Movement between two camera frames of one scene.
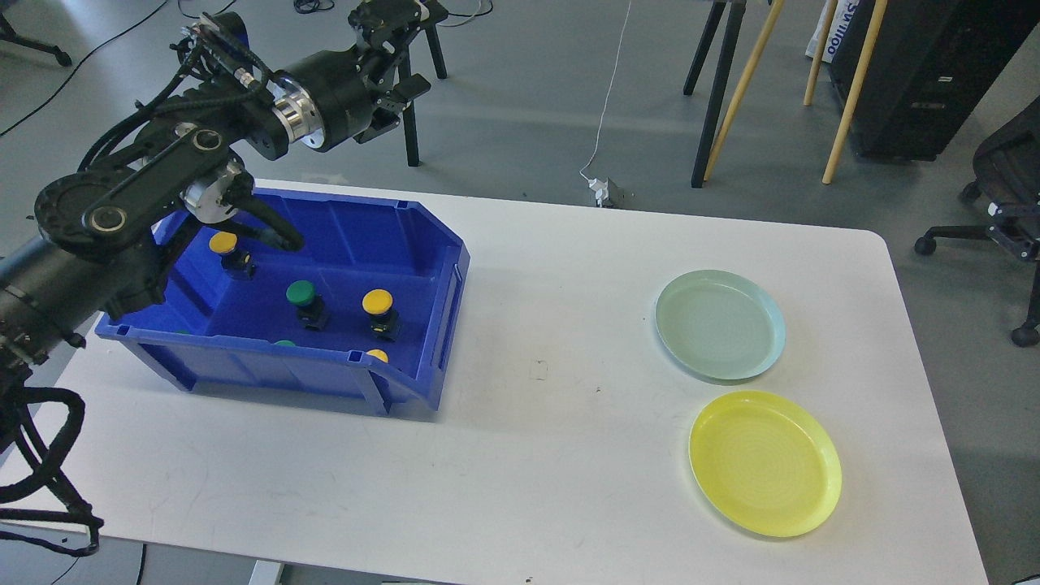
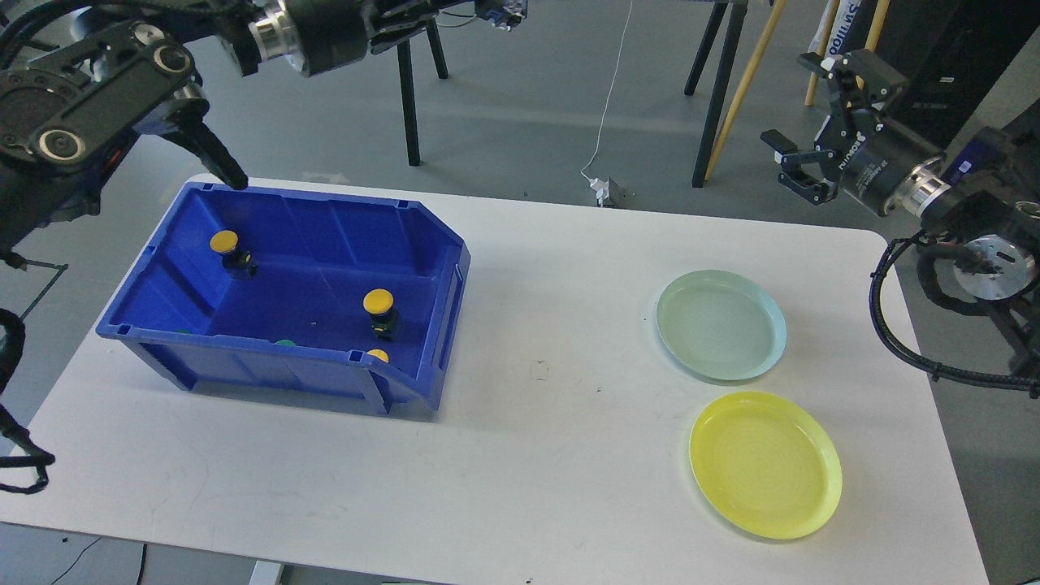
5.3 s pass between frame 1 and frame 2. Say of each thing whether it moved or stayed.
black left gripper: moved
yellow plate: stayed
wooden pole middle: stayed
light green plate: stayed
